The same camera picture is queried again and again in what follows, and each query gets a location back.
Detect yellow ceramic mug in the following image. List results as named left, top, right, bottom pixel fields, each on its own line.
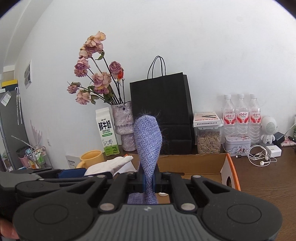
left=76, top=150, right=105, bottom=169

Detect red cardboard box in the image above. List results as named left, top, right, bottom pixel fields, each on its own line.
left=115, top=152, right=241, bottom=204

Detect white milk carton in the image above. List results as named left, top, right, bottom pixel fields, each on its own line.
left=95, top=108, right=120, bottom=156

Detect white robot speaker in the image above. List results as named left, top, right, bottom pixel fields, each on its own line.
left=260, top=116, right=278, bottom=144

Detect black paper bag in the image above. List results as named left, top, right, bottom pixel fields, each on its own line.
left=129, top=56, right=195, bottom=155

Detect decorated tin box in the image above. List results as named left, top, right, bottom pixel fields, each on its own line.
left=223, top=135, right=251, bottom=157

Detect white bottle cap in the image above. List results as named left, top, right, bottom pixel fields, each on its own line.
left=159, top=192, right=168, bottom=197

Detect white earphones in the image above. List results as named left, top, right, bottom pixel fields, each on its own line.
left=246, top=145, right=278, bottom=167

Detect dried pink flowers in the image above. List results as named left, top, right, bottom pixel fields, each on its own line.
left=67, top=31, right=126, bottom=105

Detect white paper box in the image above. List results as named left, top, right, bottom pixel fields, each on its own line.
left=193, top=112, right=221, bottom=128

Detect white charger block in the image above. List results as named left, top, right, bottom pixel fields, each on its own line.
left=266, top=145, right=282, bottom=158

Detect purple flower vase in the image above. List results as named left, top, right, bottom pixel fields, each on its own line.
left=111, top=101, right=136, bottom=152

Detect purple fabric pouch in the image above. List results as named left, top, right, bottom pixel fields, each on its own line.
left=127, top=115, right=163, bottom=204

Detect white leaflet board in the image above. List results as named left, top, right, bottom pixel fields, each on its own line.
left=66, top=155, right=80, bottom=169

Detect water bottle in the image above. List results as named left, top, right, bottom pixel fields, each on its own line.
left=236, top=94, right=249, bottom=135
left=222, top=94, right=236, bottom=136
left=248, top=94, right=261, bottom=144

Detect wire storage rack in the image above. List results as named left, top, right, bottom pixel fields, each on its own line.
left=16, top=146, right=52, bottom=169

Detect clear seed container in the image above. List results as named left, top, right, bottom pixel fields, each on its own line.
left=194, top=124, right=223, bottom=154

